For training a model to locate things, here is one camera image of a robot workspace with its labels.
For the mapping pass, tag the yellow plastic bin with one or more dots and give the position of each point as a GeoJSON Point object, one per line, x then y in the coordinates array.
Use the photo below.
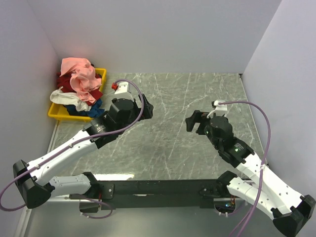
{"type": "Point", "coordinates": [59, 112]}

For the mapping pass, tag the white t shirt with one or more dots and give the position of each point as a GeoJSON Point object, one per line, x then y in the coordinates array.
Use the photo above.
{"type": "Point", "coordinates": [68, 98]}

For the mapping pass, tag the pink t shirt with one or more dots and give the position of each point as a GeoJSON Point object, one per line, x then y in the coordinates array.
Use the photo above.
{"type": "Point", "coordinates": [83, 78]}

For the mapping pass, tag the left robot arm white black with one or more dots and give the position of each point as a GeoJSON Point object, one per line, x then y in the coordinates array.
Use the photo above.
{"type": "Point", "coordinates": [37, 180]}

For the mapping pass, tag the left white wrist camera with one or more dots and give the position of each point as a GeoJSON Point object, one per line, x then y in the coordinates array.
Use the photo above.
{"type": "Point", "coordinates": [123, 91]}

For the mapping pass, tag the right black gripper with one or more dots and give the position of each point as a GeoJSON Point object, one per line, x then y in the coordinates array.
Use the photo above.
{"type": "Point", "coordinates": [197, 114]}

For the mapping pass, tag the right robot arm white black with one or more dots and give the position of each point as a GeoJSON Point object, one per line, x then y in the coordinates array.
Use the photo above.
{"type": "Point", "coordinates": [288, 209]}

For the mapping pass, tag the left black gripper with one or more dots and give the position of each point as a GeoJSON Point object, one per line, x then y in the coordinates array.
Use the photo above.
{"type": "Point", "coordinates": [148, 112]}

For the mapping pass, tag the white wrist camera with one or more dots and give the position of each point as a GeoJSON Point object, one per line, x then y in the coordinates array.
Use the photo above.
{"type": "Point", "coordinates": [219, 108]}
{"type": "Point", "coordinates": [123, 91]}

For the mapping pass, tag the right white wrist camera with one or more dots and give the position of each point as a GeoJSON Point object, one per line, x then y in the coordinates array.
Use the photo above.
{"type": "Point", "coordinates": [219, 108]}

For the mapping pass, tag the blue t shirt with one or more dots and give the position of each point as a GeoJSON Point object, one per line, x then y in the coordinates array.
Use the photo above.
{"type": "Point", "coordinates": [94, 112]}

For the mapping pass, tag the black base beam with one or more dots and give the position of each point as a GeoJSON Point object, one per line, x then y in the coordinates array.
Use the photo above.
{"type": "Point", "coordinates": [158, 193]}

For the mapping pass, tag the red t shirt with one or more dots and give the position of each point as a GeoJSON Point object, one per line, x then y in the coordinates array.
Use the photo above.
{"type": "Point", "coordinates": [90, 96]}

